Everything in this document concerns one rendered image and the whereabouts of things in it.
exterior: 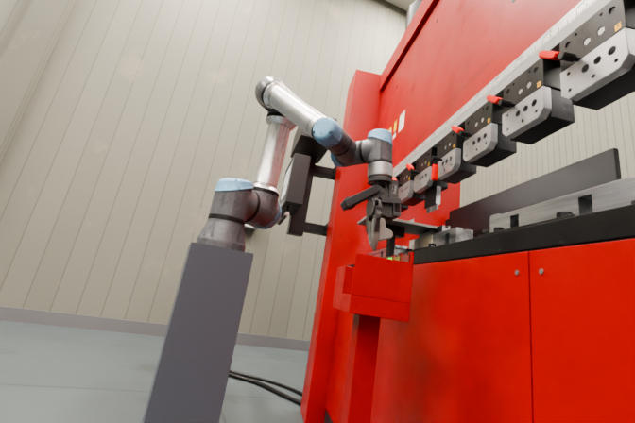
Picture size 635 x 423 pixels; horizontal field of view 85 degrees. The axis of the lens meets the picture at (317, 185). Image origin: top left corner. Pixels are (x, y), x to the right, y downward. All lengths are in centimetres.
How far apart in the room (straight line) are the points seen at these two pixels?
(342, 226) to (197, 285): 136
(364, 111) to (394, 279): 174
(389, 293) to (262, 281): 349
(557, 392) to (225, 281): 77
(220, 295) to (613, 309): 84
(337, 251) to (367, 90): 119
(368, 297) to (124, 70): 433
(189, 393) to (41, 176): 371
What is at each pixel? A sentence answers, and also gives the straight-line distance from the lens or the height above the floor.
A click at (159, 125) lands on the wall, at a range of 456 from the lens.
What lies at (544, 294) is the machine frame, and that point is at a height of 75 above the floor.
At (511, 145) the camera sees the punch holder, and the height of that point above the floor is 119.
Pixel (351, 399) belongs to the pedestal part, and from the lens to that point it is 103.
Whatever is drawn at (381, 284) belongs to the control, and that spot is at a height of 74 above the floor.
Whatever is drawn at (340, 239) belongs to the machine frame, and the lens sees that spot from 221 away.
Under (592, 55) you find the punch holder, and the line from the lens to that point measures 94.
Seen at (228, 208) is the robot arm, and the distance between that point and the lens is 109.
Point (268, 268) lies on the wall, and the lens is 438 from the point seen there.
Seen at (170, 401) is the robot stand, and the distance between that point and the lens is 108.
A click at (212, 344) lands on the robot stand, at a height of 52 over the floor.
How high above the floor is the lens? 70
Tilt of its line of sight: 17 degrees up
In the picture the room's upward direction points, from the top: 9 degrees clockwise
